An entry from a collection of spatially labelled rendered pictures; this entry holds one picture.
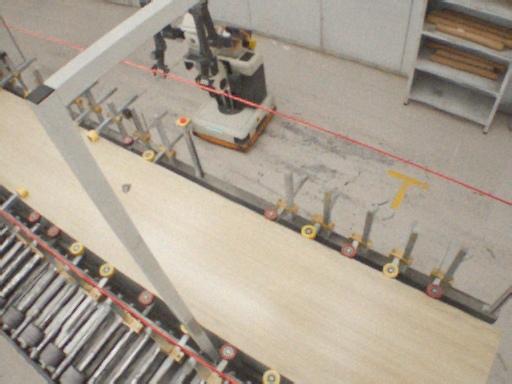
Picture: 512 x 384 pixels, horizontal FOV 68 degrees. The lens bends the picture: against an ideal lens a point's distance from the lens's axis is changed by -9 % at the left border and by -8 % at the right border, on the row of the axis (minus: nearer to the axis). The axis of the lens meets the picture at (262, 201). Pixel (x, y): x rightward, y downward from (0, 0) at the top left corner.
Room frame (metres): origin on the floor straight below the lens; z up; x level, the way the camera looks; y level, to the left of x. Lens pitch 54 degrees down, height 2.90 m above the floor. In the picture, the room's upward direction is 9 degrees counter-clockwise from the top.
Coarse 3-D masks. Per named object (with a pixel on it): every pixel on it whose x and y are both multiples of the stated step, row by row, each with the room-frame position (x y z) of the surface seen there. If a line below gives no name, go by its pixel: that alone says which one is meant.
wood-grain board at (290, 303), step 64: (0, 128) 2.67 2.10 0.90; (64, 192) 1.81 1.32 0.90; (128, 192) 1.71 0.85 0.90; (192, 192) 1.62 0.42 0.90; (128, 256) 1.23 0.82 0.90; (192, 256) 1.17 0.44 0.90; (256, 256) 1.11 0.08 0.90; (320, 256) 1.04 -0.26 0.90; (256, 320) 0.74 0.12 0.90; (320, 320) 0.69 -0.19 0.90; (384, 320) 0.63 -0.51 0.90; (448, 320) 0.56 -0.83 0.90
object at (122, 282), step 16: (0, 192) 2.62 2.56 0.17; (16, 208) 2.33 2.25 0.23; (32, 208) 1.81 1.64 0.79; (48, 224) 1.77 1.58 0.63; (64, 240) 1.89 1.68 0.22; (96, 256) 1.35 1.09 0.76; (128, 288) 1.40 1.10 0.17; (144, 288) 1.07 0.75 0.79; (160, 304) 1.02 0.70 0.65; (176, 320) 1.09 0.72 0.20; (208, 336) 0.79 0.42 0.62; (240, 352) 0.63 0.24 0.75; (240, 368) 0.70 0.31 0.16; (256, 368) 0.59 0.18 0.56
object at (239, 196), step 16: (0, 80) 3.78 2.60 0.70; (160, 160) 2.14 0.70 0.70; (176, 160) 2.10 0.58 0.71; (192, 176) 1.94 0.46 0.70; (208, 176) 1.91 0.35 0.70; (224, 192) 1.75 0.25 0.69; (240, 192) 1.72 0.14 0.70; (256, 208) 1.58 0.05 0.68; (288, 224) 1.43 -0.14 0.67; (304, 224) 1.39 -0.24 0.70; (320, 240) 1.28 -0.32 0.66; (336, 240) 1.24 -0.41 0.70; (368, 256) 1.09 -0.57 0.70; (384, 256) 1.08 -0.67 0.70; (400, 272) 0.96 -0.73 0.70; (416, 272) 0.94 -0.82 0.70; (416, 288) 0.86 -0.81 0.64; (448, 288) 0.80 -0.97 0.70; (464, 304) 0.69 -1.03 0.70; (480, 304) 0.67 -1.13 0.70
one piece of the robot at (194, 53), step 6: (192, 48) 2.94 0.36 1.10; (198, 48) 2.91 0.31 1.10; (186, 54) 2.95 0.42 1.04; (192, 54) 2.94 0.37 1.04; (198, 54) 2.91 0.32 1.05; (186, 60) 2.87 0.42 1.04; (192, 60) 2.85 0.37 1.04; (216, 60) 2.84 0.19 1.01; (186, 66) 2.92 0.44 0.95; (192, 66) 2.98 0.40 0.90; (210, 66) 2.77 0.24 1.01; (216, 66) 2.83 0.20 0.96; (210, 72) 2.77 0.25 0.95; (216, 72) 2.82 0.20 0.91
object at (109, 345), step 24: (24, 264) 1.47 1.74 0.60; (48, 264) 1.37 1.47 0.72; (72, 264) 1.27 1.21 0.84; (0, 288) 1.30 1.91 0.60; (48, 288) 1.25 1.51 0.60; (96, 312) 0.99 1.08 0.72; (72, 336) 0.90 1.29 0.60; (96, 336) 0.85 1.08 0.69; (120, 336) 0.82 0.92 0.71; (168, 336) 0.74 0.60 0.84; (72, 360) 0.74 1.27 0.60; (96, 360) 0.69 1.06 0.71; (120, 360) 0.68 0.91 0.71
